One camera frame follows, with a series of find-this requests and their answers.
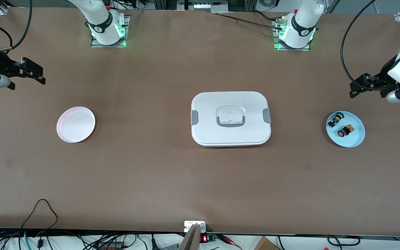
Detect white lunch box gray latches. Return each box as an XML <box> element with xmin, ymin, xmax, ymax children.
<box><xmin>190</xmin><ymin>91</ymin><xmax>272</xmax><ymax>148</ymax></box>

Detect white metal bracket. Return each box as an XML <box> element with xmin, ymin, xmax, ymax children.
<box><xmin>184</xmin><ymin>221</ymin><xmax>207</xmax><ymax>233</ymax></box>

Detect brown cardboard box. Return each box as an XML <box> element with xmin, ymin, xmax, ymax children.
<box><xmin>253</xmin><ymin>236</ymin><xmax>281</xmax><ymax>250</ymax></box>

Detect pink round plate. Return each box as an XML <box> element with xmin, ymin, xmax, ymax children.
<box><xmin>57</xmin><ymin>106</ymin><xmax>96</xmax><ymax>143</ymax></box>

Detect short black table cable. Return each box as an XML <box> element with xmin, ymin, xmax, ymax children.
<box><xmin>252</xmin><ymin>10</ymin><xmax>289</xmax><ymax>24</ymax></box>

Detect black looped cable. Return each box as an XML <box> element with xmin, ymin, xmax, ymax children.
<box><xmin>21</xmin><ymin>199</ymin><xmax>59</xmax><ymax>243</ymax></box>

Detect long black table cable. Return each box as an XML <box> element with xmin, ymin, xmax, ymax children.
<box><xmin>217</xmin><ymin>13</ymin><xmax>284</xmax><ymax>30</ymax></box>

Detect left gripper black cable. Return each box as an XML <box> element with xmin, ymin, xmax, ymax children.
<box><xmin>340</xmin><ymin>0</ymin><xmax>400</xmax><ymax>92</ymax></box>

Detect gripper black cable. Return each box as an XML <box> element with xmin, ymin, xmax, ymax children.
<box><xmin>340</xmin><ymin>0</ymin><xmax>400</xmax><ymax>92</ymax></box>
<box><xmin>0</xmin><ymin>0</ymin><xmax>33</xmax><ymax>53</ymax></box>

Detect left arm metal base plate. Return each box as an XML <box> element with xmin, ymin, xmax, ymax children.
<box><xmin>273</xmin><ymin>20</ymin><xmax>311</xmax><ymax>51</ymax></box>

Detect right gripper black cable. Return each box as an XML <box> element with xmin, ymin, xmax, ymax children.
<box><xmin>0</xmin><ymin>0</ymin><xmax>33</xmax><ymax>53</ymax></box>

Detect black flat loop cable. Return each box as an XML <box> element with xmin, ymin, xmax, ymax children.
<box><xmin>327</xmin><ymin>235</ymin><xmax>361</xmax><ymax>248</ymax></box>

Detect white lit control unit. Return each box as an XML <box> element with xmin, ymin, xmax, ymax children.
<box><xmin>177</xmin><ymin>0</ymin><xmax>229</xmax><ymax>14</ymax></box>

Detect light blue round plate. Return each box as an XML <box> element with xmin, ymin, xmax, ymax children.
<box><xmin>326</xmin><ymin>111</ymin><xmax>366</xmax><ymax>148</ymax></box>

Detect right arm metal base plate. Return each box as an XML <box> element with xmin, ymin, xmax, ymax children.
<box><xmin>91</xmin><ymin>16</ymin><xmax>130</xmax><ymax>48</ymax></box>

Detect red alligator clip leads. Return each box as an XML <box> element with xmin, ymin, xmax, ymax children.
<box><xmin>219</xmin><ymin>234</ymin><xmax>243</xmax><ymax>250</ymax></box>

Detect aluminium extrusion piece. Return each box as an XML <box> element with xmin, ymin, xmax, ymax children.
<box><xmin>0</xmin><ymin>0</ymin><xmax>13</xmax><ymax>16</ymax></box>

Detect aluminium profile bar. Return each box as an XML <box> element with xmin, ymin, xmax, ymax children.
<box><xmin>178</xmin><ymin>224</ymin><xmax>200</xmax><ymax>250</ymax></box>

